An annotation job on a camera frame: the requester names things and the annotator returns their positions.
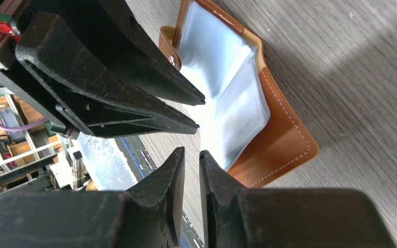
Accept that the brown leather card holder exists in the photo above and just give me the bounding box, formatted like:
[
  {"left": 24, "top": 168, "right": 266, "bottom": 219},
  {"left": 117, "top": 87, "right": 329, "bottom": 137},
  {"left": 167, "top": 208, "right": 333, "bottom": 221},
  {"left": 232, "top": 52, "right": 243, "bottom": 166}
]
[{"left": 159, "top": 1, "right": 319, "bottom": 188}]

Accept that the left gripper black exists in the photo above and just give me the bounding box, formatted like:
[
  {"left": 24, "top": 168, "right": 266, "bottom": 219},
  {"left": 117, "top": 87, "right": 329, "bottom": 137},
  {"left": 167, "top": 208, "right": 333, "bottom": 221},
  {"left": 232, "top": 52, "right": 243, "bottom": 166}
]
[{"left": 0, "top": 1, "right": 198, "bottom": 140}]

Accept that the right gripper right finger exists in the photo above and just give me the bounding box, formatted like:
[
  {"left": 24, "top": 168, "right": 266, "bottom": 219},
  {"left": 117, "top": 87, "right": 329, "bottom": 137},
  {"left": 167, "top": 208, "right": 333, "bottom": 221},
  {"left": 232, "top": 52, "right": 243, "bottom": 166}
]
[{"left": 200, "top": 150, "right": 395, "bottom": 247}]

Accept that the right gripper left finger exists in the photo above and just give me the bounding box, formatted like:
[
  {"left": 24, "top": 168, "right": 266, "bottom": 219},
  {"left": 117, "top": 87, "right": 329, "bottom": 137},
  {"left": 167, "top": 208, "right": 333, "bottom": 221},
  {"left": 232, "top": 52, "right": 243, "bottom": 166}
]
[{"left": 0, "top": 147, "right": 185, "bottom": 247}]

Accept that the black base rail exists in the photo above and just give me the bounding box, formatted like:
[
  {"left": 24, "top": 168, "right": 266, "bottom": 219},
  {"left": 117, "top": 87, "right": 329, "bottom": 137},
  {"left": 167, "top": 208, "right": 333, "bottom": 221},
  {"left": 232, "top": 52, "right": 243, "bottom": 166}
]
[{"left": 115, "top": 136, "right": 204, "bottom": 248}]

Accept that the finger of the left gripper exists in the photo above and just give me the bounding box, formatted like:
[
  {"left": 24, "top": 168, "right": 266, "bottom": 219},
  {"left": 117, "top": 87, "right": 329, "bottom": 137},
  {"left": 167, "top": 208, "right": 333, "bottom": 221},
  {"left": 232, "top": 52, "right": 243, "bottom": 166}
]
[{"left": 17, "top": 1, "right": 205, "bottom": 106}]

